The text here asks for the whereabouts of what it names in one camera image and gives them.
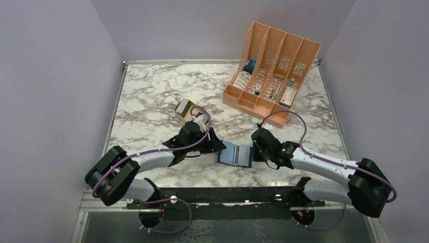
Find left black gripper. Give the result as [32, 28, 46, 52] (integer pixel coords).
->
[186, 128, 226, 154]

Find silver striped credit card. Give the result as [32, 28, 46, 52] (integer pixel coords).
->
[233, 146, 249, 167]

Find blue leather card holder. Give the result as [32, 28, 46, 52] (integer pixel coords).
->
[217, 141, 253, 168]

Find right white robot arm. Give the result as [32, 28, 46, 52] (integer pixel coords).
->
[251, 128, 393, 218]

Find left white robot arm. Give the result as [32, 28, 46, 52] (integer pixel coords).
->
[84, 121, 226, 208]

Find credit cards in tray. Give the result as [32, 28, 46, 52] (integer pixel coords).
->
[176, 99, 191, 117]

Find tan oval tray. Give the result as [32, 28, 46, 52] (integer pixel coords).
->
[174, 98, 208, 125]

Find small items in organizer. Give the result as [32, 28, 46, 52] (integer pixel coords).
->
[247, 83, 263, 96]

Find white red box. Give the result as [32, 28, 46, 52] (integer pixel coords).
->
[280, 86, 297, 106]

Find blue round container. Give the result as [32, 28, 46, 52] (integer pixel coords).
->
[243, 59, 256, 75]

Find orange desk organizer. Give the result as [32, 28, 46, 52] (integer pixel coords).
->
[223, 22, 321, 128]

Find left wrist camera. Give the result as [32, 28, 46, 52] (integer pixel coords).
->
[193, 114, 209, 132]

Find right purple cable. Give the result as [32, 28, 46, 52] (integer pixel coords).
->
[257, 110, 398, 204]

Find purple cable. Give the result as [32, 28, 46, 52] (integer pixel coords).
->
[257, 110, 398, 204]
[92, 106, 212, 198]

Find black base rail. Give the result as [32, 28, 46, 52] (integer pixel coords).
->
[126, 186, 325, 221]

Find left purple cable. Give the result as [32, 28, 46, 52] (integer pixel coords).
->
[92, 106, 212, 198]

